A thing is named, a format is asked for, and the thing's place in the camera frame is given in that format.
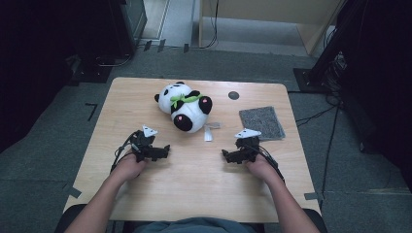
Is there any dark curtain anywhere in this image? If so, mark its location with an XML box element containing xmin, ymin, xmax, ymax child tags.
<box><xmin>339</xmin><ymin>0</ymin><xmax>412</xmax><ymax>192</ymax></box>
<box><xmin>0</xmin><ymin>0</ymin><xmax>76</xmax><ymax>153</ymax></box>

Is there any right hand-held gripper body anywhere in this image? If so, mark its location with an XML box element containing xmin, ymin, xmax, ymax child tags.
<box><xmin>234</xmin><ymin>128</ymin><xmax>262</xmax><ymax>163</ymax></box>

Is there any panda plush toy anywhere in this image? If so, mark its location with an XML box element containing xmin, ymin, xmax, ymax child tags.
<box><xmin>154</xmin><ymin>81</ymin><xmax>222</xmax><ymax>143</ymax></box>

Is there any person's right hand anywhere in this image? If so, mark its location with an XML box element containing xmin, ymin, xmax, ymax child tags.
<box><xmin>246</xmin><ymin>154</ymin><xmax>283</xmax><ymax>187</ymax></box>

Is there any right hand-held gripper black cable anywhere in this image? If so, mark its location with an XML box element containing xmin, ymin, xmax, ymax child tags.
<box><xmin>257</xmin><ymin>145</ymin><xmax>286</xmax><ymax>183</ymax></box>

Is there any grey cloth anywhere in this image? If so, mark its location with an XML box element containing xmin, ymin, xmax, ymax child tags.
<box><xmin>238</xmin><ymin>106</ymin><xmax>287</xmax><ymax>142</ymax></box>

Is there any beige wooden cabinet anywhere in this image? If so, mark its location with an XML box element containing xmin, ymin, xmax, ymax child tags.
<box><xmin>197</xmin><ymin>0</ymin><xmax>344</xmax><ymax>56</ymax></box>

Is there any dark cabinet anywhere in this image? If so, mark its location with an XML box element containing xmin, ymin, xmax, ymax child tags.
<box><xmin>108</xmin><ymin>0</ymin><xmax>149</xmax><ymax>57</ymax></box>

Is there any black hanging cable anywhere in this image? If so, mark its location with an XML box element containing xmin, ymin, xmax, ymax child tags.
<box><xmin>198</xmin><ymin>0</ymin><xmax>220</xmax><ymax>50</ymax></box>

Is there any person's left hand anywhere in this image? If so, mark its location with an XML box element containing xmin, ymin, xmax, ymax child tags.
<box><xmin>113</xmin><ymin>152</ymin><xmax>148</xmax><ymax>183</ymax></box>

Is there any hand-held gripper black cable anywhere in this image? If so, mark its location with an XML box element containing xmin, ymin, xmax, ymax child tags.
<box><xmin>110</xmin><ymin>130</ymin><xmax>144</xmax><ymax>173</ymax></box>
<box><xmin>257</xmin><ymin>145</ymin><xmax>286</xmax><ymax>183</ymax></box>

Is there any left hand-held gripper black cable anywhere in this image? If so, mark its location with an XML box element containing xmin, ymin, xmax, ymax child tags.
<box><xmin>110</xmin><ymin>130</ymin><xmax>144</xmax><ymax>173</ymax></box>

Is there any black floor cable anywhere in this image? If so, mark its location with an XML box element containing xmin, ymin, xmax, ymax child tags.
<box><xmin>320</xmin><ymin>106</ymin><xmax>339</xmax><ymax>198</ymax></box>
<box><xmin>295</xmin><ymin>93</ymin><xmax>341</xmax><ymax>127</ymax></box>

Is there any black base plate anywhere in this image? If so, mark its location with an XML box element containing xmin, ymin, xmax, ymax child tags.
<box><xmin>72</xmin><ymin>62</ymin><xmax>113</xmax><ymax>83</ymax></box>

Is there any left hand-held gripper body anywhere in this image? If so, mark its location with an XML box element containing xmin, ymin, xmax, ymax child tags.
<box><xmin>130</xmin><ymin>125</ymin><xmax>158</xmax><ymax>163</ymax></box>

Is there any person's blue-grey shirt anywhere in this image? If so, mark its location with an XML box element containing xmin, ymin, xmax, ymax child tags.
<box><xmin>134</xmin><ymin>216</ymin><xmax>257</xmax><ymax>233</ymax></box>

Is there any grey floor tape strip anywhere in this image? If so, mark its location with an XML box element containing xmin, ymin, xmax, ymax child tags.
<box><xmin>304</xmin><ymin>191</ymin><xmax>325</xmax><ymax>201</ymax></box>

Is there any black metal stand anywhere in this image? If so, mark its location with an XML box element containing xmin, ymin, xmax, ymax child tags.
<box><xmin>292</xmin><ymin>0</ymin><xmax>358</xmax><ymax>93</ymax></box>

